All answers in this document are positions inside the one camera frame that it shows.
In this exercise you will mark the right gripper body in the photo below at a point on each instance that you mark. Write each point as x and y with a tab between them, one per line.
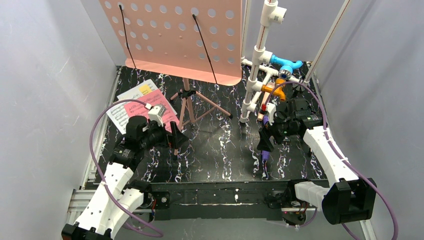
271	131

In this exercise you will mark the white pvc pipe frame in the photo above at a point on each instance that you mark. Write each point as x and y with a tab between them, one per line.
261	69

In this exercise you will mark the white sheet music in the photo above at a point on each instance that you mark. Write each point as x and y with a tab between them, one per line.
118	114

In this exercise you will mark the purple microphone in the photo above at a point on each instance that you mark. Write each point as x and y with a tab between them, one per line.
265	154

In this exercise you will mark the yellow sheet music page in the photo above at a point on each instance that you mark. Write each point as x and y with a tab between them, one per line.
145	89

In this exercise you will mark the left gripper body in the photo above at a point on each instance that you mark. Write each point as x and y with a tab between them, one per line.
169	138

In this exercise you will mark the pink sheet music page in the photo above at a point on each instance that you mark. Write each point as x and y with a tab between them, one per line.
153	99

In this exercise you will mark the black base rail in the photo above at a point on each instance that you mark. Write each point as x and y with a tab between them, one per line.
225	200

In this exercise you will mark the pink music stand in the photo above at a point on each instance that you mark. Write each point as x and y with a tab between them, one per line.
192	39

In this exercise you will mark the blue faucet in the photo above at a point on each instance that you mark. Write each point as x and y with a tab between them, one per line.
286	66

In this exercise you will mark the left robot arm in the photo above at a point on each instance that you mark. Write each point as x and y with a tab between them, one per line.
117	196

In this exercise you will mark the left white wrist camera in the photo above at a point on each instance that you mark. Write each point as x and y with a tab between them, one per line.
155	113

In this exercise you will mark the sheet music pages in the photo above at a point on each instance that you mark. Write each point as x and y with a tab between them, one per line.
152	87

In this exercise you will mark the orange faucet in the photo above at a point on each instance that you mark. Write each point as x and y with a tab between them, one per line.
279	92

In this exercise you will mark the pink microphone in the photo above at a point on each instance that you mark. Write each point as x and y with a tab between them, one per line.
260	115

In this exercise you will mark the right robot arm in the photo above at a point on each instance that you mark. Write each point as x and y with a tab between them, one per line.
331	165

